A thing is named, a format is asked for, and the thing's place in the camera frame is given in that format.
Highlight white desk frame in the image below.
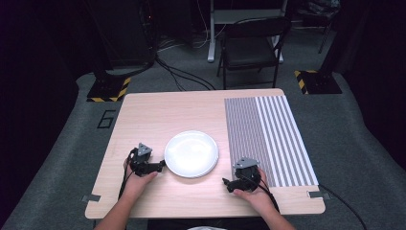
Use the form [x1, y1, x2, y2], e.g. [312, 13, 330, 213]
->
[207, 0, 289, 63]

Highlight hand-held gripper cable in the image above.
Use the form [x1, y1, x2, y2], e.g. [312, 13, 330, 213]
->
[245, 173, 282, 215]
[117, 149, 138, 201]

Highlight black folding chair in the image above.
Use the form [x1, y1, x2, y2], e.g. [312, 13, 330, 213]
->
[215, 15, 292, 90]

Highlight black cable by table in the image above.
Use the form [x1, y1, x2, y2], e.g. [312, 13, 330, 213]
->
[318, 183, 369, 230]

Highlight grey white striped placemat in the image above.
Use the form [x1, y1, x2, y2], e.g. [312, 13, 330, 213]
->
[224, 95, 320, 188]

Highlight black floor cable bundle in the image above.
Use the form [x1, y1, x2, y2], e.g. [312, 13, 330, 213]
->
[154, 52, 216, 92]

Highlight left hand-held gripper cable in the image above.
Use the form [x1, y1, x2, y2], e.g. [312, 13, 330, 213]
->
[117, 149, 138, 201]

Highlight black stand base hazard stripes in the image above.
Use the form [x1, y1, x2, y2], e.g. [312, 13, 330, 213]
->
[293, 61, 343, 96]
[86, 68, 132, 104]

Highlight right hand-held gripper cable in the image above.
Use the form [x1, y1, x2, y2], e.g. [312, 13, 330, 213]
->
[245, 173, 282, 215]

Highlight person's left hand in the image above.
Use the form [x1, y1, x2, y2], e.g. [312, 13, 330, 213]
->
[123, 157, 159, 196]

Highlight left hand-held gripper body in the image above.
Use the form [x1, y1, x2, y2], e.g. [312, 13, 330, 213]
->
[128, 142, 161, 177]

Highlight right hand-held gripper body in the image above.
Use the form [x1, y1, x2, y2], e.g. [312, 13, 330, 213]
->
[232, 156, 263, 194]

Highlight grey tape piece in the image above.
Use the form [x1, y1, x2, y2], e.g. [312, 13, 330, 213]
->
[306, 190, 332, 201]
[80, 194, 102, 203]

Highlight dark equipment cabinet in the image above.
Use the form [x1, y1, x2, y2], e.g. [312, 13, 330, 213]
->
[83, 0, 158, 72]

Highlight person's right hand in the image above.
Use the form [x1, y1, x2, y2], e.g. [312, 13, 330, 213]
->
[233, 167, 273, 209]

